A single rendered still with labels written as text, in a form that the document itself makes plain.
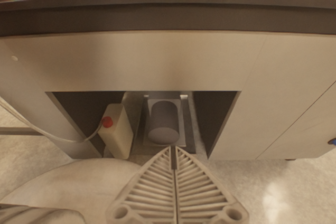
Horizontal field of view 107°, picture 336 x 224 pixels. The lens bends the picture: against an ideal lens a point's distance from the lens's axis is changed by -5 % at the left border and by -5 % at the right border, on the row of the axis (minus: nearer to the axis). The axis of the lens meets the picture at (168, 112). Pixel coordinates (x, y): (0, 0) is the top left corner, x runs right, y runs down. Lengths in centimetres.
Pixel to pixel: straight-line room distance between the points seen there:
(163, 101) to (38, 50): 59
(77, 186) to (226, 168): 70
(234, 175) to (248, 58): 66
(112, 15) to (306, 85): 47
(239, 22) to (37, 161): 116
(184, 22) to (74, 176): 48
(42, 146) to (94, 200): 75
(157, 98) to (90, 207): 58
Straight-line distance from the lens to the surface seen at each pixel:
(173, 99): 80
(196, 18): 30
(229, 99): 45
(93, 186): 48
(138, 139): 91
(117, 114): 71
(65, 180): 51
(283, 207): 94
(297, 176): 106
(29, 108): 58
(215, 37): 30
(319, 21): 42
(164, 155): 16
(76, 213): 24
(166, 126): 67
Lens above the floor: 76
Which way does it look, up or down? 47 degrees down
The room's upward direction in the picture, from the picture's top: 1 degrees counter-clockwise
